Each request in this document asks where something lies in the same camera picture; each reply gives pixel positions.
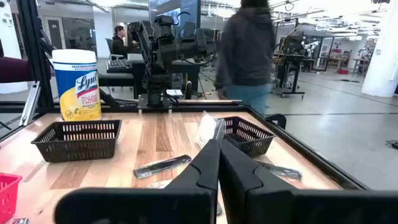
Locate large display screen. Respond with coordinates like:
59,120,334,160
148,0,201,32

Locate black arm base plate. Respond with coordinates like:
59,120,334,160
136,93,174,111

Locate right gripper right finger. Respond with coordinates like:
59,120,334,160
218,139,398,224

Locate office chair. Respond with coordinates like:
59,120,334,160
104,37,125,60

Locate silver aluminium bar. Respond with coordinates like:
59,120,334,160
18,81,41,127

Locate black frame hook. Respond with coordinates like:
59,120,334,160
266,113,287,130

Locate cotton balls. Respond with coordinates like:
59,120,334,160
194,111,227,149

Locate red slotted plastic basket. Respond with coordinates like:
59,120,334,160
0,173,23,223

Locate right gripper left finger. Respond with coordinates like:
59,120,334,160
54,139,220,224

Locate black office desk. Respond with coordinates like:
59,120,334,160
98,58,147,100

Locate black workstation stand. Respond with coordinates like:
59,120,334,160
273,30,308,99

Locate person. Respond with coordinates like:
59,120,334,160
214,0,276,116
111,25,139,58

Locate dark red padded object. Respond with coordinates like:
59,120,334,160
0,57,52,83

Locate black slotted plastic basket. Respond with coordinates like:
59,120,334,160
30,119,123,163
217,116,276,159

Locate black computer keyboard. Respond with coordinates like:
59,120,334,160
106,58,134,74

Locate black comb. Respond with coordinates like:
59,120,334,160
254,160,303,182
132,154,193,180

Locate disinfecting wipes canister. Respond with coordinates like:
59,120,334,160
52,49,102,122

